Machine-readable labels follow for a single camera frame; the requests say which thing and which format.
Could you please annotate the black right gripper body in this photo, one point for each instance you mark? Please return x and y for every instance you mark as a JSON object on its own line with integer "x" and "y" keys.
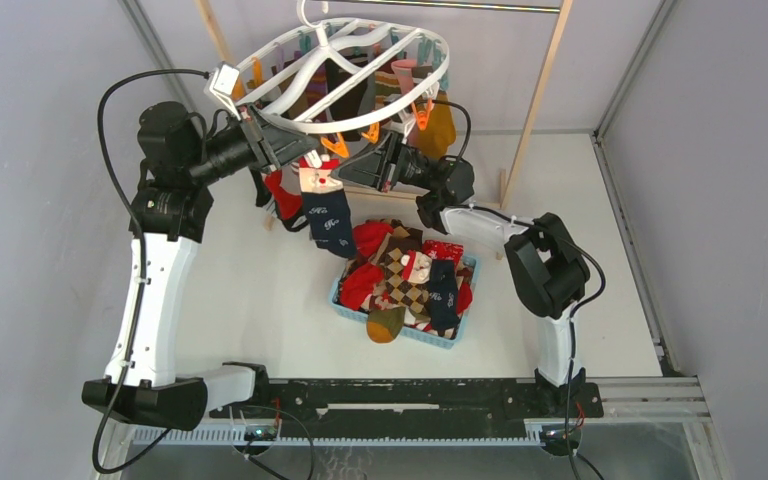
{"x": 397, "y": 164}

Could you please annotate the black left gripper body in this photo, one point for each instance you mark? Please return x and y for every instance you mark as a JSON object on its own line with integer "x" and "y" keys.
{"x": 258, "y": 144}

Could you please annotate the red and cream Christmas sock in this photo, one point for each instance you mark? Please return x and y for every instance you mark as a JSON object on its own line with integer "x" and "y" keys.
{"x": 289, "y": 206}

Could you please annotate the navy sock with lettering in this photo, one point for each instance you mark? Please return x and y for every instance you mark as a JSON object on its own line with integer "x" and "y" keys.
{"x": 326, "y": 207}

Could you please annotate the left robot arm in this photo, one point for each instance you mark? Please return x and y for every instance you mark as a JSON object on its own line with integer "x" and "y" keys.
{"x": 140, "y": 384}

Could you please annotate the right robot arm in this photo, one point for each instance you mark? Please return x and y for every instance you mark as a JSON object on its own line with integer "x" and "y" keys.
{"x": 549, "y": 270}

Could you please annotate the white round clip hanger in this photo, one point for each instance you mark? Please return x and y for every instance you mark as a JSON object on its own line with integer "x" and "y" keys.
{"x": 357, "y": 46}

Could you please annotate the orange clothespin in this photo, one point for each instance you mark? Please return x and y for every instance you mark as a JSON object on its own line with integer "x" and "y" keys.
{"x": 372, "y": 133}
{"x": 421, "y": 110}
{"x": 335, "y": 144}

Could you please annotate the mustard yellow sock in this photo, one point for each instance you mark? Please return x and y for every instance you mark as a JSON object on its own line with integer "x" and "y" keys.
{"x": 435, "y": 141}

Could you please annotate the brown argyle sock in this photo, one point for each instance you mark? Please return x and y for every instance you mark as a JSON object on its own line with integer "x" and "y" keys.
{"x": 401, "y": 241}

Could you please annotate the pink sock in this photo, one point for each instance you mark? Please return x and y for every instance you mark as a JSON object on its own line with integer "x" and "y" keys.
{"x": 403, "y": 71}

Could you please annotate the olive orange-toe sock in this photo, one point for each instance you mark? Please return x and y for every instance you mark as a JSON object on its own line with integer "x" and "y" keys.
{"x": 384, "y": 326}

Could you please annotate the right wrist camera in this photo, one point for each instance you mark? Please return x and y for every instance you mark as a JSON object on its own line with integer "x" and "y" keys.
{"x": 407, "y": 120}

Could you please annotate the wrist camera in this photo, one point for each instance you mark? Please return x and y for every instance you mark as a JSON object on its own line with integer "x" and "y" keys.
{"x": 407, "y": 120}
{"x": 220, "y": 87}

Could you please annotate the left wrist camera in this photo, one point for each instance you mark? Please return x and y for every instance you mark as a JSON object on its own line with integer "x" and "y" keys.
{"x": 220, "y": 87}

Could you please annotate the wooden rack frame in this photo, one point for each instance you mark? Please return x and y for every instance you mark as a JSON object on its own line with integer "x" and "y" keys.
{"x": 336, "y": 75}

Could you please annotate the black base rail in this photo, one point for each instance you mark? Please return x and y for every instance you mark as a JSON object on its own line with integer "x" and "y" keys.
{"x": 517, "y": 398}

